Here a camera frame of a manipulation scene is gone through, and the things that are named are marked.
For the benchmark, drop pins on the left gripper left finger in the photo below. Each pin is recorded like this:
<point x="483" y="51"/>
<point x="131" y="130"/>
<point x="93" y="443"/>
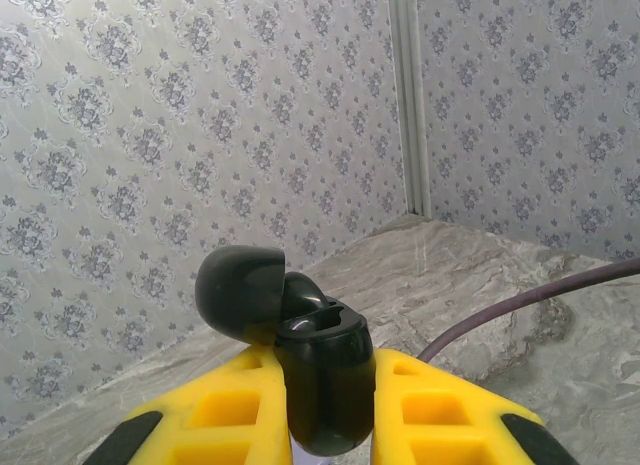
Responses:
<point x="225" y="415"/>

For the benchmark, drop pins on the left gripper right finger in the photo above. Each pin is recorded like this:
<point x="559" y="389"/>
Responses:
<point x="440" y="415"/>

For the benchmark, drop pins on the black earbud charging case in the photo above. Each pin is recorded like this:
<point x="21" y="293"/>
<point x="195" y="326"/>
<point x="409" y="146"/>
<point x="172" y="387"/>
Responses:
<point x="325" y="385"/>

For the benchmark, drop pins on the aluminium frame post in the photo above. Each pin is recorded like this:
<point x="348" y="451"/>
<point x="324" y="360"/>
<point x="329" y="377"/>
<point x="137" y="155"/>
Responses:
<point x="411" y="110"/>

